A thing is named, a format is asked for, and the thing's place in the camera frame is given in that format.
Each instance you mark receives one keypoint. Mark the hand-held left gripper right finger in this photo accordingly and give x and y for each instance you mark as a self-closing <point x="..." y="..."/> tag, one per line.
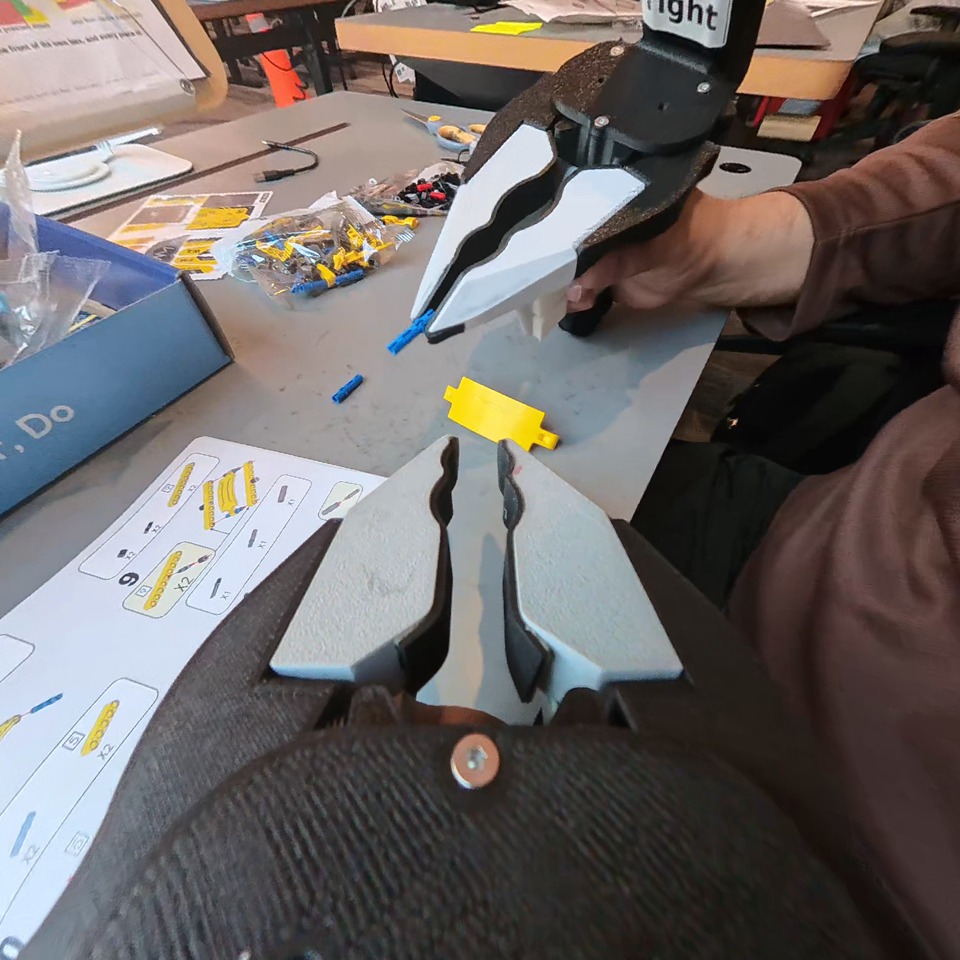
<point x="592" y="600"/>

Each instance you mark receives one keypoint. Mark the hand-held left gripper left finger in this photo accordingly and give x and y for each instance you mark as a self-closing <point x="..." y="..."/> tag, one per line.
<point x="367" y="592"/>

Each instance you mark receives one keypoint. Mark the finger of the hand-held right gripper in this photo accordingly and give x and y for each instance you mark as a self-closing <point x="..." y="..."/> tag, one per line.
<point x="540" y="255"/>
<point x="495" y="180"/>

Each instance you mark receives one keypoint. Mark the small blue connector pin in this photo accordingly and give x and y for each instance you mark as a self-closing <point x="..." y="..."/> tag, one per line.
<point x="348" y="388"/>
<point x="409" y="334"/>

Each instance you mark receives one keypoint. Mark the yellow curved arc beam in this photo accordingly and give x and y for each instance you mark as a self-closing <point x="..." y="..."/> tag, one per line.
<point x="495" y="409"/>

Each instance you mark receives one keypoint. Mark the clear bag yellow grey parts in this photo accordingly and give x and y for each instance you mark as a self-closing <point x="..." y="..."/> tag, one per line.
<point x="315" y="247"/>

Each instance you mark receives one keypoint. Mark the blue cardboard kit box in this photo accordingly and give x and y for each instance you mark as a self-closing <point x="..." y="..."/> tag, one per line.
<point x="97" y="390"/>

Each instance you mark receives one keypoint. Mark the clear bag yellow gear parts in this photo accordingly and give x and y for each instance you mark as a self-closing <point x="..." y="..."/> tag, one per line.
<point x="45" y="300"/>

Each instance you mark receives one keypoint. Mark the person's right forearm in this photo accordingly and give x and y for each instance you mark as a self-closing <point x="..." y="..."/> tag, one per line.
<point x="885" y="225"/>

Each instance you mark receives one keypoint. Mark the wooden-edged background desk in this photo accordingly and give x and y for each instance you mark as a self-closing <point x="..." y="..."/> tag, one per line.
<point x="525" y="45"/>

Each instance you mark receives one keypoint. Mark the grey desk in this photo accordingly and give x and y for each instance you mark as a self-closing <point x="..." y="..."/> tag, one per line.
<point x="300" y="352"/>

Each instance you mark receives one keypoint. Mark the person's right hand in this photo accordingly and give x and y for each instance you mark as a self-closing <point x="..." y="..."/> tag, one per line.
<point x="712" y="255"/>

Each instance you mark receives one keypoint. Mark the clear bag black red parts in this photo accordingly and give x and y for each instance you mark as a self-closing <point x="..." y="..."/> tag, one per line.
<point x="420" y="195"/>

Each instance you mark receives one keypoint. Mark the yellow curved brick piece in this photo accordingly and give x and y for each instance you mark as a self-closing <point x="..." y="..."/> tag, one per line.
<point x="400" y="222"/>

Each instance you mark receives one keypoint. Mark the orange plastic object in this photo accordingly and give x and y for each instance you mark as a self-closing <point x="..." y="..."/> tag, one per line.
<point x="283" y="79"/>

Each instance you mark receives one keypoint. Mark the instruction booklet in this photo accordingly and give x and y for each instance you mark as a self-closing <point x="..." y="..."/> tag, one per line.
<point x="112" y="637"/>

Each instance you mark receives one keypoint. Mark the person's brown shirt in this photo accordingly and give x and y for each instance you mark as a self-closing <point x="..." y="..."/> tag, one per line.
<point x="862" y="637"/>

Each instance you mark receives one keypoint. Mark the yellow black sticker sheet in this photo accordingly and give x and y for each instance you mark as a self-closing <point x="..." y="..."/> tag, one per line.
<point x="187" y="217"/>

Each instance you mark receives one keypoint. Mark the wooden document stand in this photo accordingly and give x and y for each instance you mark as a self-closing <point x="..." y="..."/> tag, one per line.
<point x="112" y="169"/>

